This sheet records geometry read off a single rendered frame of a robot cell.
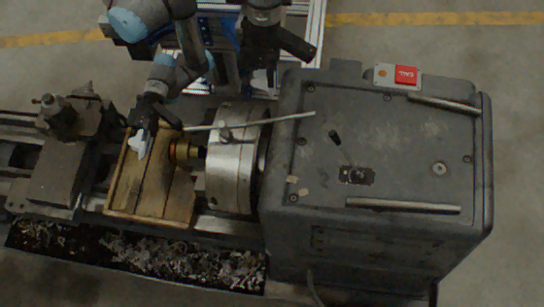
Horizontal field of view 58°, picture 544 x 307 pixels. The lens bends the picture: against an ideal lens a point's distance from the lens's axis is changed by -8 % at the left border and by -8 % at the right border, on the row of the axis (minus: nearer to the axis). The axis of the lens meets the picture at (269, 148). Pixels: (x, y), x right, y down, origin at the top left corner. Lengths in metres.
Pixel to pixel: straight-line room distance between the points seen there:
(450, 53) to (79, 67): 2.21
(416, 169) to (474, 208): 0.17
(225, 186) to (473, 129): 0.67
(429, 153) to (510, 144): 1.62
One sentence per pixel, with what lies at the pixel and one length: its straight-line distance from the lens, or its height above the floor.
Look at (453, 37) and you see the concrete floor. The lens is 3.27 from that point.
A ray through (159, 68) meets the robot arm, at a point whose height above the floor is 1.13.
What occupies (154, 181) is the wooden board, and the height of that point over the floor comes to 0.89.
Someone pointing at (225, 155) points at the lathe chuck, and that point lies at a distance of 1.39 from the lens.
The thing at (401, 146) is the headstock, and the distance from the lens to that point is 1.37.
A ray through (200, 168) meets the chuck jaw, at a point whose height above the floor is 1.11.
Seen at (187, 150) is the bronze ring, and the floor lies 1.12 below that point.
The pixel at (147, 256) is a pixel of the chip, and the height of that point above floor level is 0.58.
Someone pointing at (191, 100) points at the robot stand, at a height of 0.21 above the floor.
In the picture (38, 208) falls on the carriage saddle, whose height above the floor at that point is 0.92.
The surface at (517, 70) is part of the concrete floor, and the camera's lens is 3.25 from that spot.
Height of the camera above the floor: 2.46
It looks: 63 degrees down
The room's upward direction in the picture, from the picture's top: 8 degrees counter-clockwise
